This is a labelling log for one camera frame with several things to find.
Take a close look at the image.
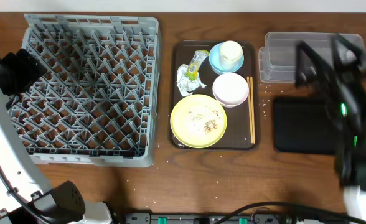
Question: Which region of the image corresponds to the left wooden chopstick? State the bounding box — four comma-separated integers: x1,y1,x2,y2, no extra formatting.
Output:
246,77,254,144

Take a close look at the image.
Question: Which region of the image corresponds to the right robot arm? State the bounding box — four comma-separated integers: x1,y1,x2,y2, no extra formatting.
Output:
295,34,366,223

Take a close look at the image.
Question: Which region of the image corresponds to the green yellow snack wrapper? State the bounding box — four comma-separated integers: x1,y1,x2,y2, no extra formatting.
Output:
185,50,209,80

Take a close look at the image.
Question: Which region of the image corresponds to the black plastic tray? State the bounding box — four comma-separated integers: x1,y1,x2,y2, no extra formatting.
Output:
272,96,339,155

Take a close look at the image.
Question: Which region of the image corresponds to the dark brown serving tray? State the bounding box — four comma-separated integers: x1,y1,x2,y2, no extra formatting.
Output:
171,40,261,150

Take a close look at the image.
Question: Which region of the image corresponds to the yellow plate with leftovers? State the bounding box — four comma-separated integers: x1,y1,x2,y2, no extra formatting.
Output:
170,94,227,149

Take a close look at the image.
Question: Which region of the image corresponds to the light blue saucer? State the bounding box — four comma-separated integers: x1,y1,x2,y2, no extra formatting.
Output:
209,43,244,75

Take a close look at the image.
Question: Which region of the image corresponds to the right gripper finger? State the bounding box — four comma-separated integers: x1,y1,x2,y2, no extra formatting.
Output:
331,34,363,73
294,41,340,96

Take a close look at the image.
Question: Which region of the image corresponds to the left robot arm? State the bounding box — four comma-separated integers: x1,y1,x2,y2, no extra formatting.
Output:
0,49,118,223

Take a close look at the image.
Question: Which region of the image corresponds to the pink bowl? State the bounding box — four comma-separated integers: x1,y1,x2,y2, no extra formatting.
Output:
212,73,249,108

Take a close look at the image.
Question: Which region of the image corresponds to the white paper napkin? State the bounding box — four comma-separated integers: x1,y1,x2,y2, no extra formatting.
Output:
176,64,207,97

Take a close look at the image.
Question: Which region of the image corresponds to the clear plastic waste bin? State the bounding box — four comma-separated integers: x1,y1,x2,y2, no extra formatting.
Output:
258,32,366,85

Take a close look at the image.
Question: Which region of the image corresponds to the right wooden chopstick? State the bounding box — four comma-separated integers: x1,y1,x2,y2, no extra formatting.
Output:
249,77,256,144

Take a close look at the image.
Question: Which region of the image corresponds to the wooden chopstick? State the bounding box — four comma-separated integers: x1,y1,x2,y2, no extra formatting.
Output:
249,77,256,144
246,77,254,144

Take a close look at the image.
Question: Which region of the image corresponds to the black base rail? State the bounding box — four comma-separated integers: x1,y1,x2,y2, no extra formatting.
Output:
123,212,366,224

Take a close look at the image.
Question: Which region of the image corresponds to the grey plastic dishwasher rack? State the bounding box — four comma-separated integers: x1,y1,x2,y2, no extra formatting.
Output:
9,14,162,167

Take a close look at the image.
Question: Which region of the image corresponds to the white cup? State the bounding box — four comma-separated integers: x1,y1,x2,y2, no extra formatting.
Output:
219,40,243,70

